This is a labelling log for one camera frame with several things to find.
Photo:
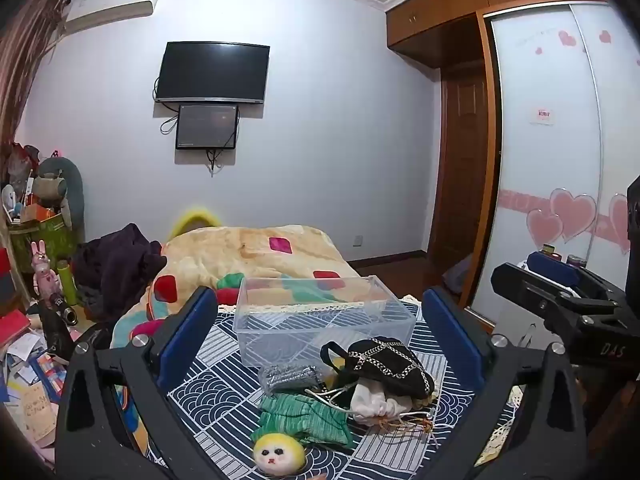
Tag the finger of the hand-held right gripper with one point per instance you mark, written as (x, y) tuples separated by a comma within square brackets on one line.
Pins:
[(550, 263), (634, 210)]

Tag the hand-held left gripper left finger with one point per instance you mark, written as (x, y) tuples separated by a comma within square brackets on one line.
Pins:
[(192, 325)]

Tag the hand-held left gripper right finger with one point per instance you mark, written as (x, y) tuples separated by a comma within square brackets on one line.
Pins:
[(452, 330)]

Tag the clear plastic storage box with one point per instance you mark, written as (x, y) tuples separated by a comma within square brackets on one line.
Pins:
[(300, 330)]

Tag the grey glitter pouch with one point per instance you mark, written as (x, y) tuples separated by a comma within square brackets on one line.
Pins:
[(290, 379)]

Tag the green knitted yellow-head doll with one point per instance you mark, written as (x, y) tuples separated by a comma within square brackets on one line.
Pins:
[(300, 420)]

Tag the green-lid small jar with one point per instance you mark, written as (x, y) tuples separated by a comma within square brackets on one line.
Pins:
[(549, 249)]

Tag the purple small jar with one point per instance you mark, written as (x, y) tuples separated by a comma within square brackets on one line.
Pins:
[(577, 261)]

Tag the blue wave-pattern cloth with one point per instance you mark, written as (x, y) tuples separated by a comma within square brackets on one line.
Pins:
[(225, 360)]

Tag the yellow patchwork blanket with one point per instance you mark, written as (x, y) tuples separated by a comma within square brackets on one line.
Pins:
[(225, 250)]

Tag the dark purple clothing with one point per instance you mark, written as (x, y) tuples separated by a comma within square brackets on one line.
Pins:
[(120, 265)]

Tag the wooden wardrobe with heart doors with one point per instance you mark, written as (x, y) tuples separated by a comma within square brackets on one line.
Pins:
[(540, 160)]

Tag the yellow plush toy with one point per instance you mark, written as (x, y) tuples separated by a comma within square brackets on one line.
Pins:
[(192, 217)]

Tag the brown wooden door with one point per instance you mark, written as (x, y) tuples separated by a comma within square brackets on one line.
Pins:
[(462, 175)]

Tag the black flashlight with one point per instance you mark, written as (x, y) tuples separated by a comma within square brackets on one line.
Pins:
[(64, 310)]

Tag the green cylinder tube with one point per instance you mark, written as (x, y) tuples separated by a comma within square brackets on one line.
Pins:
[(68, 282)]

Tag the pink label sticker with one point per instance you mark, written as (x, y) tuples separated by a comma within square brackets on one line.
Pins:
[(542, 116)]

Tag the pink rabbit figure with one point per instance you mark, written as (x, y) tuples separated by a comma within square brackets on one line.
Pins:
[(44, 272)]

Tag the green storage bag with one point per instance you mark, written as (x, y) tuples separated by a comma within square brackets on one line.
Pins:
[(42, 237)]

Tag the pile of papers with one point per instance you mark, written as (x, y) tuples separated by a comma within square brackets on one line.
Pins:
[(30, 390)]

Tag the red book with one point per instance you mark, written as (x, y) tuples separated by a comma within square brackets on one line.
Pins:
[(12, 327)]

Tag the grey plush toy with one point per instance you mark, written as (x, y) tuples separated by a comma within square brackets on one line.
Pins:
[(55, 185)]

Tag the brown striped curtain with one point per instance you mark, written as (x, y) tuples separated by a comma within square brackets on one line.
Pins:
[(25, 65)]

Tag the white air conditioner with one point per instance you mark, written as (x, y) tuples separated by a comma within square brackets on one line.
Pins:
[(110, 7)]

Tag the white wall socket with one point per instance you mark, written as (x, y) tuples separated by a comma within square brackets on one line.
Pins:
[(357, 240)]

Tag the small black wall monitor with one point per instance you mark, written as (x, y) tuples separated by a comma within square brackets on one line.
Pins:
[(206, 126)]

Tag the black wall television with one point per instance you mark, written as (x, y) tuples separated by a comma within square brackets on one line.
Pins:
[(212, 71)]

